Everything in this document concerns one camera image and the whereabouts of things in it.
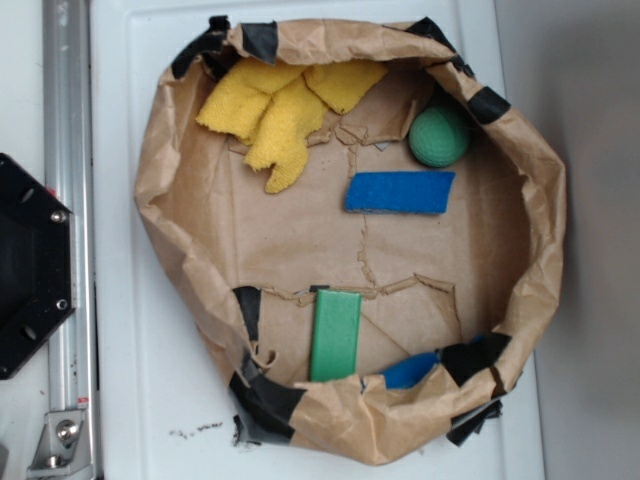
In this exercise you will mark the green block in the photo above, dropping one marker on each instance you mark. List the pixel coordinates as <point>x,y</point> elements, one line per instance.
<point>335,335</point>

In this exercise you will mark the yellow cloth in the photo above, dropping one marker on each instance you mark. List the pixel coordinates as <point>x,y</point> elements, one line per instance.
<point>273,109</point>

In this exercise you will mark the blue sponge block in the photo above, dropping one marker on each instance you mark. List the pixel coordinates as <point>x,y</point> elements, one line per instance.
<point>419,192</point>

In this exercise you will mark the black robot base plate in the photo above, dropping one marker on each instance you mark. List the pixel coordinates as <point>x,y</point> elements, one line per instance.
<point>36,266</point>

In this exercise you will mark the green ball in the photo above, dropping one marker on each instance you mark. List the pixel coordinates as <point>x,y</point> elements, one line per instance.
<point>439,136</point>

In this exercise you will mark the brown paper bag tray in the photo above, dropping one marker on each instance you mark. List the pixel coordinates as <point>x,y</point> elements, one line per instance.
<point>249,264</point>

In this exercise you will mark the blue object behind bag rim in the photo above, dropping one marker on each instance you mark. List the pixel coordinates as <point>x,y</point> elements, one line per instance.
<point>461,361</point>

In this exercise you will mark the metal corner bracket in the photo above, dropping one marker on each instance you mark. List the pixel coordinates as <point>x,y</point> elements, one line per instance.
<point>63,450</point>

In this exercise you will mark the aluminium rail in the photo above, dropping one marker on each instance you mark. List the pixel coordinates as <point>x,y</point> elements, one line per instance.
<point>72,348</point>

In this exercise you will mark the white tray board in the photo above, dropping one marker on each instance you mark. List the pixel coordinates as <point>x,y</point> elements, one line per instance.
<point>165,411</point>

